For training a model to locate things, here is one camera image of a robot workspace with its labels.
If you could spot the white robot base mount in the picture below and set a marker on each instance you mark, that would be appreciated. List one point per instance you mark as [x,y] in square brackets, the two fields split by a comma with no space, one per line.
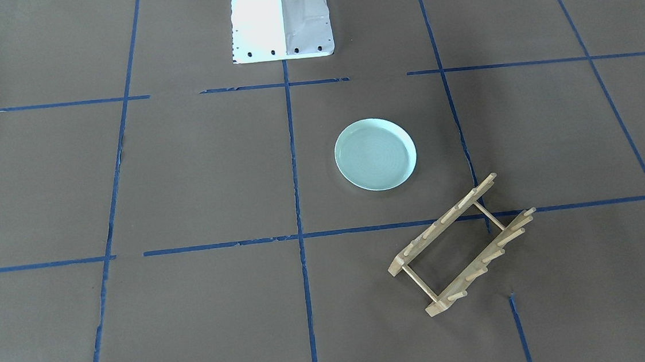
[274,30]

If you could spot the light green round plate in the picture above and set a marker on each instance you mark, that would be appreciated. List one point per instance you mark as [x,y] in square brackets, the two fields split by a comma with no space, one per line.
[375,154]

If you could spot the wooden dish rack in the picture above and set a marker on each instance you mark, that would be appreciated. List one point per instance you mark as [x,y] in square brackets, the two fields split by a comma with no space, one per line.
[445,259]

